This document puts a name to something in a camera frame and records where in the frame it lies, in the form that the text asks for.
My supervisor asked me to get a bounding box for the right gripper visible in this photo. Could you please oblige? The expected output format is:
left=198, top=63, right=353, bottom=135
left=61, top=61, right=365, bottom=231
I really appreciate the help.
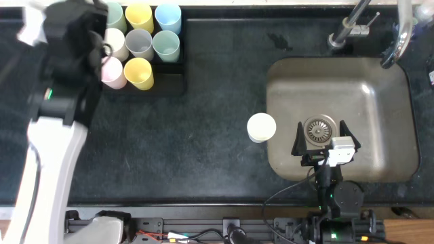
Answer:
left=290, top=119, right=362, bottom=167

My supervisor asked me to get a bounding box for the white cup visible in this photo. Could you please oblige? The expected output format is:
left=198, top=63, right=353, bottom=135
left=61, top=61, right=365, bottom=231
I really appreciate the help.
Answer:
left=246, top=112, right=277, bottom=144
left=103, top=27, right=130, bottom=62

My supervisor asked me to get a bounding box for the steel sink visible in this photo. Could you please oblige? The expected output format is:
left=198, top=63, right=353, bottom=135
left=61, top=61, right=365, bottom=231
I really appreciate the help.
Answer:
left=265, top=56, right=421, bottom=184

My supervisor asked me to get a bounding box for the steel tap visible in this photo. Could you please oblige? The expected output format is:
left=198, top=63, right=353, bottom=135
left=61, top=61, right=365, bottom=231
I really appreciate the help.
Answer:
left=327, top=0, right=415, bottom=70

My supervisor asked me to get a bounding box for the black tray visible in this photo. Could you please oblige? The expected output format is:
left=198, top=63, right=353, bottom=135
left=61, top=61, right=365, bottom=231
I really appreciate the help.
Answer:
left=100, top=1, right=187, bottom=98

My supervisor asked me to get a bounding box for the green cup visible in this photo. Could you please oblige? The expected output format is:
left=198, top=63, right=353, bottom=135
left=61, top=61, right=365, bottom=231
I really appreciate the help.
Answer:
left=152, top=30, right=181, bottom=63
left=106, top=1, right=128, bottom=34

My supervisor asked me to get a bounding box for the yellow cup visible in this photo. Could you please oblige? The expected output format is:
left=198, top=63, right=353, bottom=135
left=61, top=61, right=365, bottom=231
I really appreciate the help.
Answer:
left=123, top=57, right=155, bottom=92
left=124, top=3, right=155, bottom=35

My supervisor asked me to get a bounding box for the blue cup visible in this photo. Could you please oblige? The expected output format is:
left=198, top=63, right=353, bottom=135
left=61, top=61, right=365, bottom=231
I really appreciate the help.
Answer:
left=154, top=3, right=182, bottom=35

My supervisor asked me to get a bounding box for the grey cup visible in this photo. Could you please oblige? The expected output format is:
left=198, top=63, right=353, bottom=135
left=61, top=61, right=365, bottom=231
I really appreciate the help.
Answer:
left=125, top=28, right=155, bottom=62

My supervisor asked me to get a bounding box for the pink cup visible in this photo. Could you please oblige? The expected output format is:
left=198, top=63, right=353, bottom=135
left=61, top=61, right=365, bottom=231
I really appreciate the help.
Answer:
left=100, top=56, right=128, bottom=90

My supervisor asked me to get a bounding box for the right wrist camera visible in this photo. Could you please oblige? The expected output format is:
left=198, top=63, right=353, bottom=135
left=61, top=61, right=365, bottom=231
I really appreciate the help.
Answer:
left=327, top=136, right=356, bottom=167

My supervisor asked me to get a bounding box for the black cable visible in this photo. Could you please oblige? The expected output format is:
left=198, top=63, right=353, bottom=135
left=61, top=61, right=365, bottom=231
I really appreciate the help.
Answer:
left=88, top=30, right=114, bottom=68
left=261, top=152, right=332, bottom=244

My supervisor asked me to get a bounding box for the mounting rail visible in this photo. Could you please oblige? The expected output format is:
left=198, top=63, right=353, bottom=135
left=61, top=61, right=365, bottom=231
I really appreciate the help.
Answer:
left=64, top=209, right=386, bottom=244

